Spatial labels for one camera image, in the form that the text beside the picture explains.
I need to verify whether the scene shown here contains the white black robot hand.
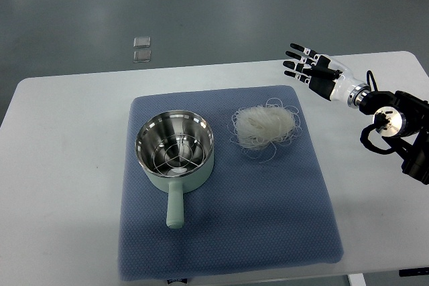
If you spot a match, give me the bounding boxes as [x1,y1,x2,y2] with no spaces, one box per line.
[283,43,369,109]

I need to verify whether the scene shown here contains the white vermicelli bundle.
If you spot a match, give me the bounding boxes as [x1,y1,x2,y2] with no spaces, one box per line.
[227,97,302,163]

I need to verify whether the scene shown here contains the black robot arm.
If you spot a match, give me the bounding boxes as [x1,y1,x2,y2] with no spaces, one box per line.
[355,91,428,185]

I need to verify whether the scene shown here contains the mint green steel pot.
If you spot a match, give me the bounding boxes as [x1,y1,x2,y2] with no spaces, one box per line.
[135,110,215,229]

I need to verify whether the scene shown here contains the upper floor plate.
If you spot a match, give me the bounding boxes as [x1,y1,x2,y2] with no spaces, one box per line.
[133,36,151,48]

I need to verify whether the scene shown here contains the white table leg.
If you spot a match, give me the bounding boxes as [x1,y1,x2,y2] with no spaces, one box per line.
[347,273,367,286]

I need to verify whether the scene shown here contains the black table control panel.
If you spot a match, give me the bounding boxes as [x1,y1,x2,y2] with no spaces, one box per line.
[399,267,429,277]

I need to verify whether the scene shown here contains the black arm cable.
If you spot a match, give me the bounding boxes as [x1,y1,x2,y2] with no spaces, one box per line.
[365,70,380,92]

